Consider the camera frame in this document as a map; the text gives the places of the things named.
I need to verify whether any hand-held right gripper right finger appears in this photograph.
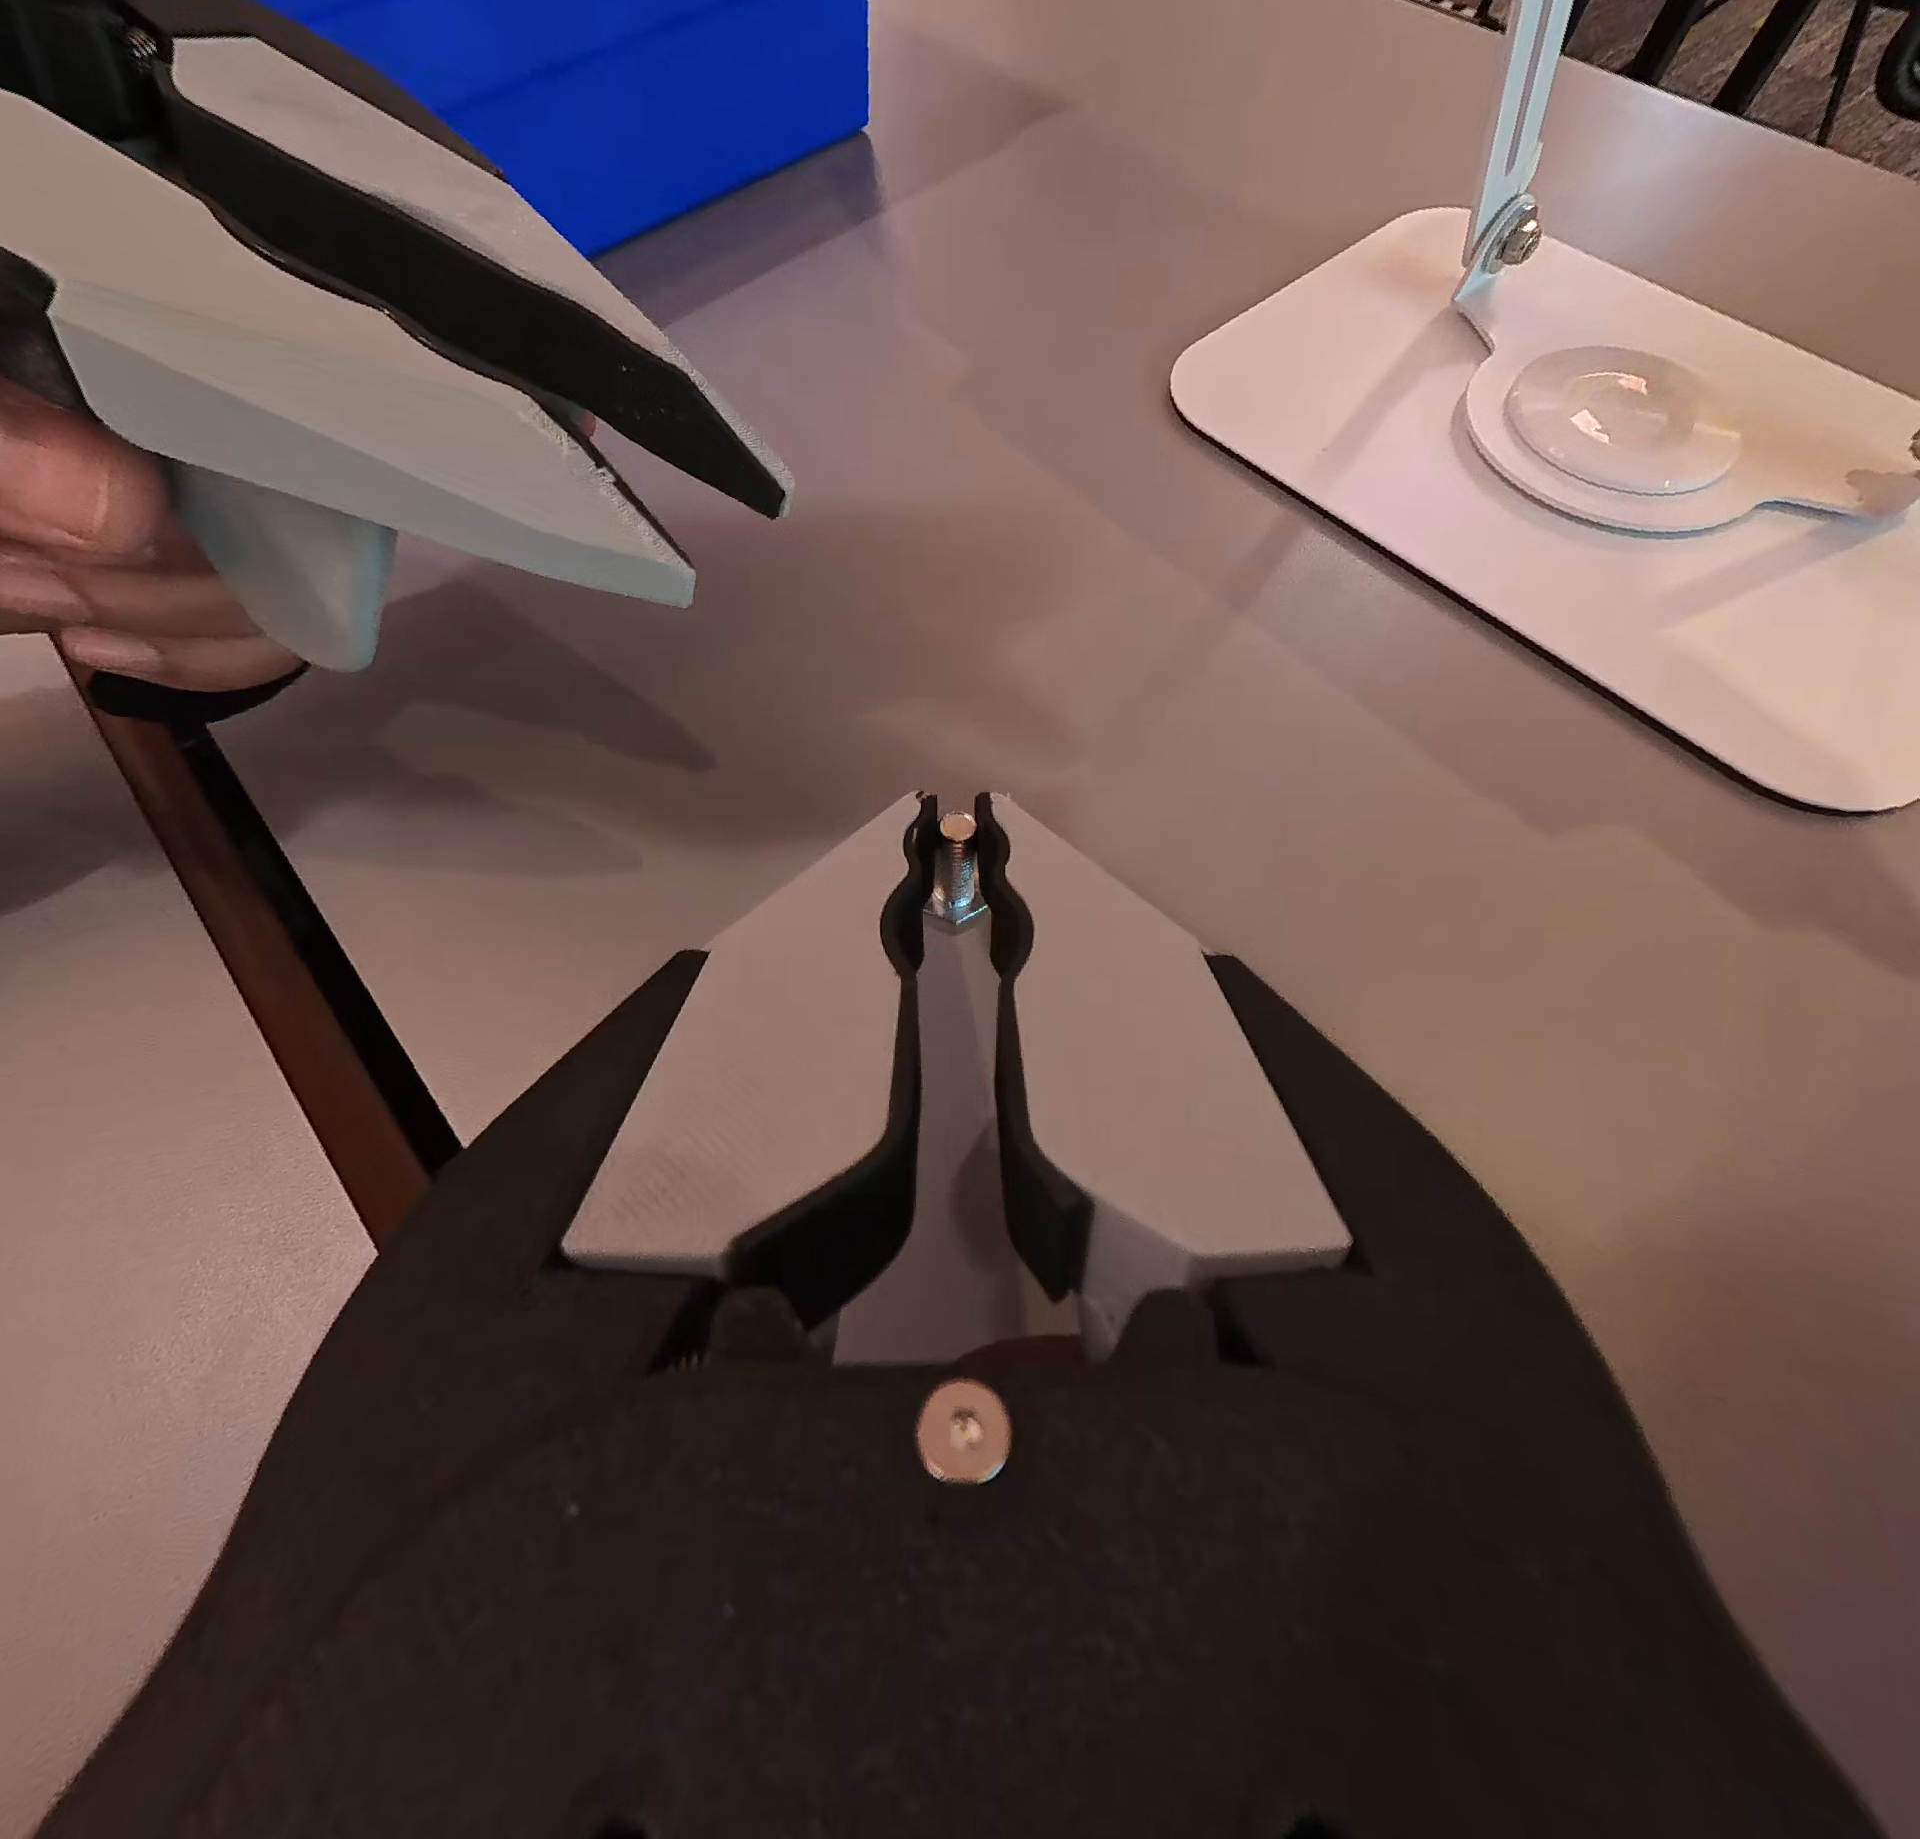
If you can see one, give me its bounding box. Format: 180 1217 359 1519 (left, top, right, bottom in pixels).
976 789 1355 1363

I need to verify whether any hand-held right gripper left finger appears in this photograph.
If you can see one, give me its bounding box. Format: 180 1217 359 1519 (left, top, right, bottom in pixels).
562 789 945 1323

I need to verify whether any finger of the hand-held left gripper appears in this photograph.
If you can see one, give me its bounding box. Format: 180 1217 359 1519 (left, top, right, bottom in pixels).
126 31 798 523
0 84 700 674

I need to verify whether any silver hex bolt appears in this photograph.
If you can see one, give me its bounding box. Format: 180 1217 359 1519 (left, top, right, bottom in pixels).
917 808 991 928

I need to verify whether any person's left hand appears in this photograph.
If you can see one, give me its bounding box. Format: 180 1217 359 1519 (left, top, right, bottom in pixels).
0 376 312 688

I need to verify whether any blue plastic bin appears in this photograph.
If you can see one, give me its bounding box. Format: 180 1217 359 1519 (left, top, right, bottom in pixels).
105 0 874 261

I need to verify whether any white wooden document stand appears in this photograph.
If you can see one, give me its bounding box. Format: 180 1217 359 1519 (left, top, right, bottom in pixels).
1171 0 1920 816

